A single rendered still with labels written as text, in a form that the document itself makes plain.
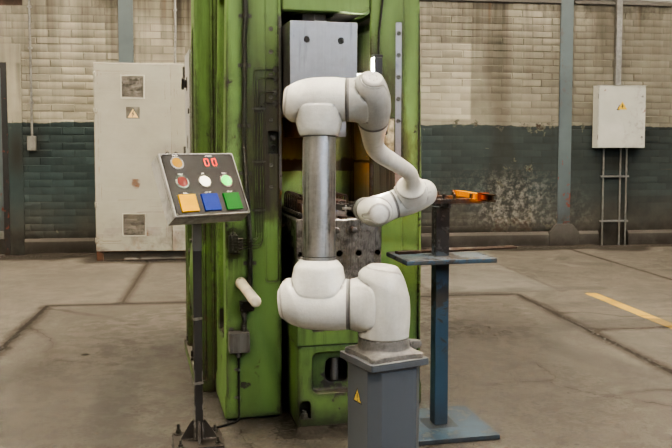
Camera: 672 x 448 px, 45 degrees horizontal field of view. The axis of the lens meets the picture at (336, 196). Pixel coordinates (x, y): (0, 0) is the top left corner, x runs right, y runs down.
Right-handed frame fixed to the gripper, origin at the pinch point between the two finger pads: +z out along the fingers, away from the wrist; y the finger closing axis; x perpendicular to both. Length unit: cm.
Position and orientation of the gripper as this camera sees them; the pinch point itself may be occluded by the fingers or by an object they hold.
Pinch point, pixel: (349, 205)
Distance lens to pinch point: 322.4
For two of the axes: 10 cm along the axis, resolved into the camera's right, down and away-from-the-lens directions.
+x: 0.0, -10.0, -0.6
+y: 9.7, -0.1, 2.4
